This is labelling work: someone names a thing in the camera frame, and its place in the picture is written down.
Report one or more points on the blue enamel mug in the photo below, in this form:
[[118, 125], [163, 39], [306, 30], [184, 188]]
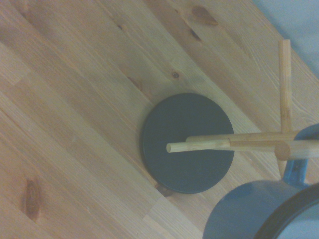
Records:
[[244, 211]]

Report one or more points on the wooden mug tree black base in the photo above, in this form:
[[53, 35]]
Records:
[[187, 119]]

